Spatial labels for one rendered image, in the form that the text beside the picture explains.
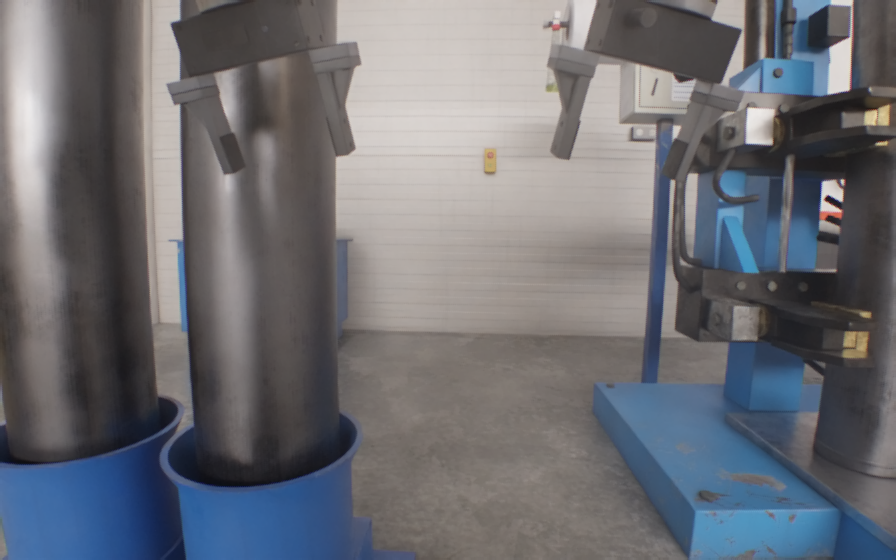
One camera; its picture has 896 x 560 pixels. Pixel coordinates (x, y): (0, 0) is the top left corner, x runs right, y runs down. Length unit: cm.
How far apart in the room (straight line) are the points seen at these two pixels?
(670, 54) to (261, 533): 73
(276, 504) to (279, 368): 18
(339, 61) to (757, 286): 123
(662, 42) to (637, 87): 155
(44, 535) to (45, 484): 8
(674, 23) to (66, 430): 90
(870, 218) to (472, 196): 222
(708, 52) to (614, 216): 269
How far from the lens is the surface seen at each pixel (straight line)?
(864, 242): 135
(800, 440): 156
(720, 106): 54
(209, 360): 66
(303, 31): 46
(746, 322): 128
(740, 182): 142
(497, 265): 303
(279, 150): 61
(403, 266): 306
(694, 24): 50
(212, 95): 54
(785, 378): 182
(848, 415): 141
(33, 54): 83
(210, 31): 51
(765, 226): 170
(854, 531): 131
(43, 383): 83
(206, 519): 73
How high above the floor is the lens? 70
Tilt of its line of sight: 6 degrees down
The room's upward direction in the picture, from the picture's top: 1 degrees clockwise
